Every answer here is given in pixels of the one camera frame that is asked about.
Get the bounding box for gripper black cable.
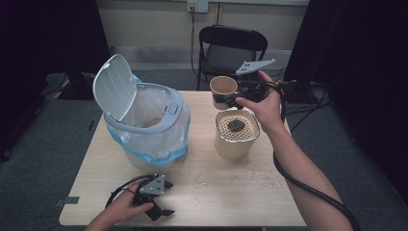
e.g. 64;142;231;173
265;80;362;231
105;173;156;208

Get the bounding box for black folding chair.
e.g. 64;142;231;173
195;24;268;93

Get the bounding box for dark wet tea leaves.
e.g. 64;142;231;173
226;117;247;134

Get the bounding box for grey floor tape strip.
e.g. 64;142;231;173
54;195;81;207

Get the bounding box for brown paper cup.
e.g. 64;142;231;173
209;75;240;112

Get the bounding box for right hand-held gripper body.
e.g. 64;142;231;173
235;58;277;104

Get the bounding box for white grey lidded trash can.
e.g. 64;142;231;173
92;53;192;171

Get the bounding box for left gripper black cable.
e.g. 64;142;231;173
105;173;156;208

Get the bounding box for black yellow-striped stand base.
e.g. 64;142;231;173
280;79;319;105

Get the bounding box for dark curtain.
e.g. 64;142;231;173
283;0;408;206
0;0;115;162

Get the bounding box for person's left hand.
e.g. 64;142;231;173
103;177;156;223

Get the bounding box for beige strainer bucket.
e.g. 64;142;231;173
214;108;261;162

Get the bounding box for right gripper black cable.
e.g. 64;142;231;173
265;80;362;231

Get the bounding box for white wall socket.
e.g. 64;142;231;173
187;0;210;14

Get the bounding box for black floor cables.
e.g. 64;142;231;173
266;66;333;133

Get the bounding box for person's right hand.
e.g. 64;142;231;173
235;69;285;130

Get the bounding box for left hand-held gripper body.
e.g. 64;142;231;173
133;172;166;221

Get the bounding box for black wall power cable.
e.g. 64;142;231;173
190;5;206;82

